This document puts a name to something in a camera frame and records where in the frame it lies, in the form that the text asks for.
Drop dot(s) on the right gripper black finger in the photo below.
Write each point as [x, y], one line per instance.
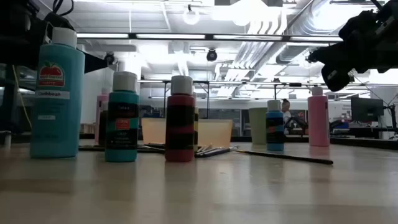
[326, 56]

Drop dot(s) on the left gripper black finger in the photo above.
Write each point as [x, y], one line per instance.
[93, 63]

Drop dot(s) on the turquoise paint bottle black label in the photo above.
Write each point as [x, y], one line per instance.
[122, 99]

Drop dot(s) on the pink paint bottle white cap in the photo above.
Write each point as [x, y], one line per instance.
[317, 118]
[97, 118]

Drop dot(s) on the large teal paint bottle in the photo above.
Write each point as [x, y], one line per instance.
[57, 124]

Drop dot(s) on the red paint bottle black label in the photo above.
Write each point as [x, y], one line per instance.
[179, 102]

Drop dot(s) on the long black paintbrush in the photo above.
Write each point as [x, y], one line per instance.
[289, 157]

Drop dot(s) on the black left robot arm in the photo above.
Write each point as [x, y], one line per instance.
[15, 40]

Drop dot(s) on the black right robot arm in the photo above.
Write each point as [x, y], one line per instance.
[392, 7]

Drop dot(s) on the black ceiling spotlight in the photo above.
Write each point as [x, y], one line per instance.
[211, 55]
[109, 58]

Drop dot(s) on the person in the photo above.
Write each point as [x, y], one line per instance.
[286, 107]

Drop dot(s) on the black computer monitor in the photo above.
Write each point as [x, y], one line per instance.
[367, 109]

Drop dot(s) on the stack of wooden boards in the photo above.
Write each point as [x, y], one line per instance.
[87, 129]

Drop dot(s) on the long ceiling light bar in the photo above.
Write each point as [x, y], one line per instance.
[171, 36]

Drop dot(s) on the thin dark paintbrush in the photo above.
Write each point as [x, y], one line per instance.
[93, 146]
[155, 144]

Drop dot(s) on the green plastic cup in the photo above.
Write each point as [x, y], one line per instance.
[257, 126]

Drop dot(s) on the round white ceiling lamp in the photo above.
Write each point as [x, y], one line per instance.
[185, 18]

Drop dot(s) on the thick black paintbrush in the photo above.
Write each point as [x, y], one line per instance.
[157, 149]

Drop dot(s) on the paintbrush with light tip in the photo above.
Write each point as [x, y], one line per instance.
[207, 146]

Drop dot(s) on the small white post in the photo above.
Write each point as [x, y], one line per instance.
[7, 140]

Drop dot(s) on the black metal rack frame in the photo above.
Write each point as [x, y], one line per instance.
[207, 93]

